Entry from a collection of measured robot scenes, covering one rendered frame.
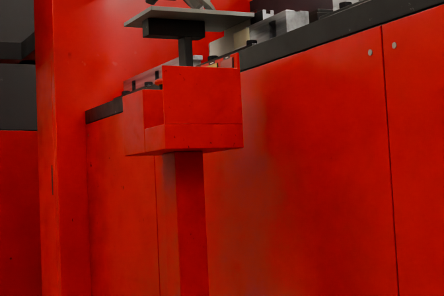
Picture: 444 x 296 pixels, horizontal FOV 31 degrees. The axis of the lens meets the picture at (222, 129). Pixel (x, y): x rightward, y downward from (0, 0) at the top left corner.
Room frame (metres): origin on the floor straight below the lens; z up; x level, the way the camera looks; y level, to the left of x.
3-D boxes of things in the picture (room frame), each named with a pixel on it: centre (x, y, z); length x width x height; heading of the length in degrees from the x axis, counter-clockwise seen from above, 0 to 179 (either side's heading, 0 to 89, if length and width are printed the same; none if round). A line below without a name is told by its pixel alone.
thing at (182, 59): (1.85, 0.10, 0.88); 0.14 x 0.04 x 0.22; 117
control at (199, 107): (1.53, 0.08, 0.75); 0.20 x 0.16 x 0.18; 29
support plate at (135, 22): (1.87, 0.07, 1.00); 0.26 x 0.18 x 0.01; 117
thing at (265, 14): (1.92, -0.08, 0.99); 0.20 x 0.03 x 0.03; 27
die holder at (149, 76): (2.43, 0.18, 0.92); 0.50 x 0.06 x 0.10; 27
